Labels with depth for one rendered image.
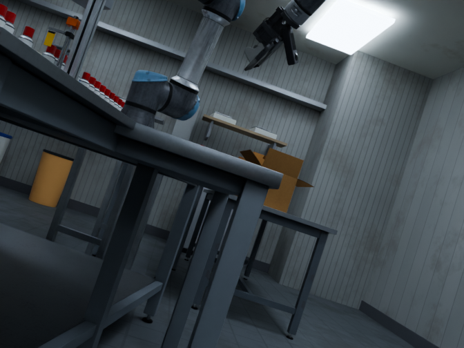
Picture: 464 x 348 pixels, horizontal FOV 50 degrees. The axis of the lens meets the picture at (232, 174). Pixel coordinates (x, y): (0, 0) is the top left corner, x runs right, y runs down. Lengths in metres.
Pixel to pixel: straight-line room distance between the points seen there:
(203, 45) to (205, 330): 1.05
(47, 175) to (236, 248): 5.07
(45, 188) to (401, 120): 4.40
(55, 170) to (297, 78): 3.38
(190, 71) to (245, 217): 0.80
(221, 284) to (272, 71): 5.80
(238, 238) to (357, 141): 5.12
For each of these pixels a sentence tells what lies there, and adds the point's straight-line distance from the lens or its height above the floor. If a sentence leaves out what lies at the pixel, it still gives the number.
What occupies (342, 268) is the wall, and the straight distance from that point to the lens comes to 6.27.
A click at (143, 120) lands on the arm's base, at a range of 1.77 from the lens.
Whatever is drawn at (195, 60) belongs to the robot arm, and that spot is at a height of 1.18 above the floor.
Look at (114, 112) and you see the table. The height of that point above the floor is 0.82.
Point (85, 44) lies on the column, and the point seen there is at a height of 1.11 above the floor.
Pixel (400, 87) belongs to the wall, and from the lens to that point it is 6.59.
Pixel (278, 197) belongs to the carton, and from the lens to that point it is 3.31.
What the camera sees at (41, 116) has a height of 0.75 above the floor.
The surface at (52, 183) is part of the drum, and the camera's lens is 6.18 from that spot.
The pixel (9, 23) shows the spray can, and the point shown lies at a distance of 1.84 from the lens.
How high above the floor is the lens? 0.72
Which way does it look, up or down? 3 degrees up
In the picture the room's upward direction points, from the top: 19 degrees clockwise
